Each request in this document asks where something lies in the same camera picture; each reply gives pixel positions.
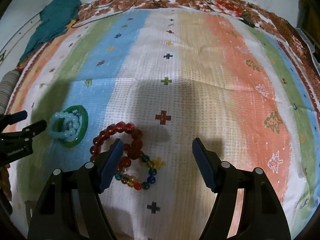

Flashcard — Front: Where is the light blue bead bracelet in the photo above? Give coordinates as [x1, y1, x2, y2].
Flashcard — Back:
[48, 112, 82, 140]

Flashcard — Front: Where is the green jade bangle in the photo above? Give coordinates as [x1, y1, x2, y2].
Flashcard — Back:
[57, 105, 88, 148]

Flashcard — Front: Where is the red bead bracelet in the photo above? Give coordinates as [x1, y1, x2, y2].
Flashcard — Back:
[89, 121, 145, 173]

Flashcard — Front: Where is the multicolour glass bead bracelet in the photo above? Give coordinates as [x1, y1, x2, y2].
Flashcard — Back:
[114, 154, 167, 191]

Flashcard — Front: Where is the person's left hand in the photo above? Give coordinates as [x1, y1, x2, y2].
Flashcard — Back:
[1, 164, 12, 215]

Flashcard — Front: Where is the grey striped pillow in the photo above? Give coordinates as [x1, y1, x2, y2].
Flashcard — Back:
[0, 69, 21, 114]

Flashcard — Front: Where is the teal cloth garment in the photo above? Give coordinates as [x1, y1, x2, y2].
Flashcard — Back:
[19, 0, 81, 63]

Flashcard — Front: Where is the striped colourful bed cloth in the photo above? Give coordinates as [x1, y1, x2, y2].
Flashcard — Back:
[8, 8, 319, 239]

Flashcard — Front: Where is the brown floral blanket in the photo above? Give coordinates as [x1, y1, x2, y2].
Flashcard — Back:
[17, 0, 319, 87]

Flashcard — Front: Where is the small black device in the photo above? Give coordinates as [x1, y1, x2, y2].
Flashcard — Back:
[239, 17, 255, 28]

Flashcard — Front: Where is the black charging cable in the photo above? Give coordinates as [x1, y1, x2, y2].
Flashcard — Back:
[71, 0, 146, 29]

